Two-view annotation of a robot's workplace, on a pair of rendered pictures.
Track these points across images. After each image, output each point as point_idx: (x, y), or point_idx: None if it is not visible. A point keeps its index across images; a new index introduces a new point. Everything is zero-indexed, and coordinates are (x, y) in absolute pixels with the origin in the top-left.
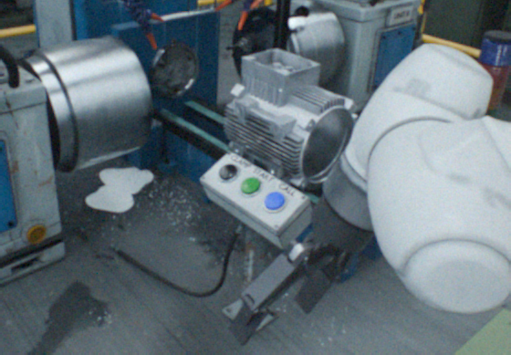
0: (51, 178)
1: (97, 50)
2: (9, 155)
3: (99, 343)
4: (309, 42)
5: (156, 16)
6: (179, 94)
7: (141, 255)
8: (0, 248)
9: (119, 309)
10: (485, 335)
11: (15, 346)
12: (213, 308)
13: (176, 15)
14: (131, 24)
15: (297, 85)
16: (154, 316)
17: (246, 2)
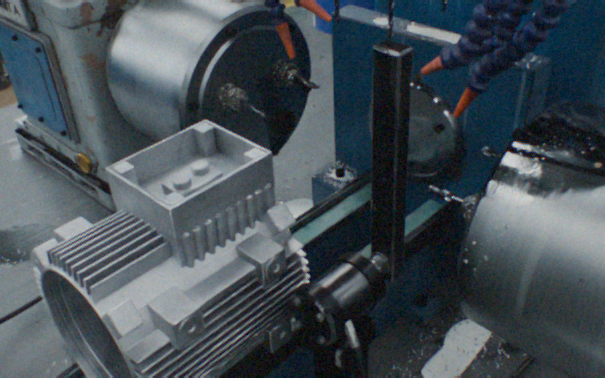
0: (93, 119)
1: (188, 10)
2: (50, 64)
3: None
4: (515, 240)
5: (312, 8)
6: (413, 176)
7: None
8: (70, 151)
9: (16, 271)
10: None
11: None
12: None
13: (442, 37)
14: (365, 15)
15: (131, 207)
16: None
17: (477, 63)
